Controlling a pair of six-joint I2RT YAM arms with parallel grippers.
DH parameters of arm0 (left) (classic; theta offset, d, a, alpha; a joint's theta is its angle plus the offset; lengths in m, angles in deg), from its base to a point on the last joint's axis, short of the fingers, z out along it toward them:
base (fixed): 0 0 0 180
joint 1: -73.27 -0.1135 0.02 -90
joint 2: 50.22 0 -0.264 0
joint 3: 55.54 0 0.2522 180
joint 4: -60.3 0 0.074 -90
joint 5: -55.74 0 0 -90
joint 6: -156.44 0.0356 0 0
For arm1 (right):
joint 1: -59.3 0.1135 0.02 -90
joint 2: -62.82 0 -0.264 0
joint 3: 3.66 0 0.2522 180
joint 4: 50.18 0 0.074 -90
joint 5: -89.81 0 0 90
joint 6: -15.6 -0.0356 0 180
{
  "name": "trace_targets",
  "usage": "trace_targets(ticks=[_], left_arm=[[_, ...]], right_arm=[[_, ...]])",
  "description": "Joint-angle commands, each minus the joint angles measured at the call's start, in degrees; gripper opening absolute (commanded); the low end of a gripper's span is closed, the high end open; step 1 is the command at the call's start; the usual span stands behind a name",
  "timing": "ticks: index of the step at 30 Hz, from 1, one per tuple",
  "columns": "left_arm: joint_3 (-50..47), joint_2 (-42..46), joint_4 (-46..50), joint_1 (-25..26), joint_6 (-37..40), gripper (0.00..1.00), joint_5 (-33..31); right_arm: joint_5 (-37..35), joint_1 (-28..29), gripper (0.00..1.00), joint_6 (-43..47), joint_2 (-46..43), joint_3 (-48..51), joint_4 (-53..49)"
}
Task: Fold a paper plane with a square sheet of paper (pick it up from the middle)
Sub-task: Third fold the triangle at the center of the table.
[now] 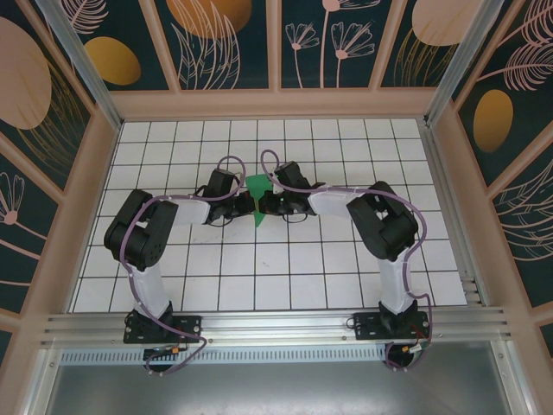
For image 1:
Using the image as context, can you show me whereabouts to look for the green cloth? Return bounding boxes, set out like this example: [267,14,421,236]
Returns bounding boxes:
[245,174,275,228]

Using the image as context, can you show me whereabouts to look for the grey metal sheet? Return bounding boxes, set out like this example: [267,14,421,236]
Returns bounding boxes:
[42,345,532,415]

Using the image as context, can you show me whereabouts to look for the long aluminium mounting rail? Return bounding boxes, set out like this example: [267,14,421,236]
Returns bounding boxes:
[41,306,518,349]

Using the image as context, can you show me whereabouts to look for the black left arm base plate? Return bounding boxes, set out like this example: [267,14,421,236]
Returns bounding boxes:
[124,314,203,345]

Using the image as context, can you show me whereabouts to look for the slotted grey cable duct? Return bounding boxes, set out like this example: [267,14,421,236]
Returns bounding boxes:
[60,343,390,367]

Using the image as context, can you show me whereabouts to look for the aluminium side rail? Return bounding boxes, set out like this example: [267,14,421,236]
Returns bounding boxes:
[416,118,483,306]

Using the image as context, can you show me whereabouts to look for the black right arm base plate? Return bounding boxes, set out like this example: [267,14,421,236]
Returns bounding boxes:
[353,311,433,341]

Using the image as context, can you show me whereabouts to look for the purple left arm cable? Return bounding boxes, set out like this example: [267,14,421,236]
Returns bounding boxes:
[119,155,250,377]

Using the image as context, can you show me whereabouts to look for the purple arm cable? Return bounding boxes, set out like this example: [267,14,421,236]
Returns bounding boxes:
[119,155,250,377]
[261,149,435,374]

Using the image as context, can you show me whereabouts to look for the orange cable connector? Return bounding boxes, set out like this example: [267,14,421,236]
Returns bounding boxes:
[144,343,189,362]
[399,343,433,359]

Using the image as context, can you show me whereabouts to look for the aluminium frame post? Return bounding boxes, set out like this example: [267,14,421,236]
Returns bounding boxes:
[425,0,505,126]
[34,0,124,131]

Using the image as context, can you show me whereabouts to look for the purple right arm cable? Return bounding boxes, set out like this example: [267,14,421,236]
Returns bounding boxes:
[261,149,435,374]

